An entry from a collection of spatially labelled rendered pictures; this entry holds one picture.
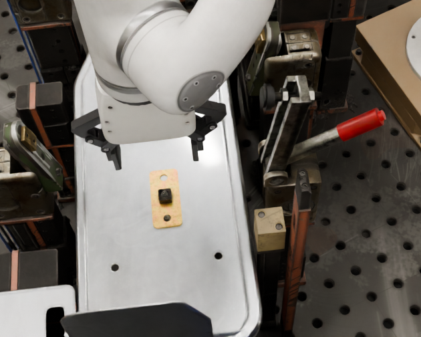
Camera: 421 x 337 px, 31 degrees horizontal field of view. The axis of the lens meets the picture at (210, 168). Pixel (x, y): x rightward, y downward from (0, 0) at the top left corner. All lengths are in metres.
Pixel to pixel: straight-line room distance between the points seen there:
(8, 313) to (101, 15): 0.46
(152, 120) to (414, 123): 0.69
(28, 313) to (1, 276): 0.08
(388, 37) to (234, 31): 0.85
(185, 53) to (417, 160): 0.85
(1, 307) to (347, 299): 0.56
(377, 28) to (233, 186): 0.56
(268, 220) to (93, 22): 0.36
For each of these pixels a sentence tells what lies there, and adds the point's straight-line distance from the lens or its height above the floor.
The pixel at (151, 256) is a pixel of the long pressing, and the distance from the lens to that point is 0.97.
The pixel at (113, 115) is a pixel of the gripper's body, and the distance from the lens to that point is 0.79.
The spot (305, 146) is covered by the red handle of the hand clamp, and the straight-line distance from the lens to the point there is 0.92.
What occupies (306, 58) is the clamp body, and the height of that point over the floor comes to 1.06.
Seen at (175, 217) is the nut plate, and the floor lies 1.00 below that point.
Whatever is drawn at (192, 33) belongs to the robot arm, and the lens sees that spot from 0.60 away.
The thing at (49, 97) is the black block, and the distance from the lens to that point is 1.13.
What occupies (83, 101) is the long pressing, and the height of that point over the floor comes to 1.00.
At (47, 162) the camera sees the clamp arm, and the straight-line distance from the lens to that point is 1.02.
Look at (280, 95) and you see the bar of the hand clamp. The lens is 0.82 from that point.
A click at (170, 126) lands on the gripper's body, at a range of 0.81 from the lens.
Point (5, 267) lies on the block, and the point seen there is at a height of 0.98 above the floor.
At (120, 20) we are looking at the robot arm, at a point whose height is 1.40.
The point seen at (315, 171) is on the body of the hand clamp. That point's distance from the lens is 0.96.
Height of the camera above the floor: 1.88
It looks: 60 degrees down
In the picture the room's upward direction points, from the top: 5 degrees counter-clockwise
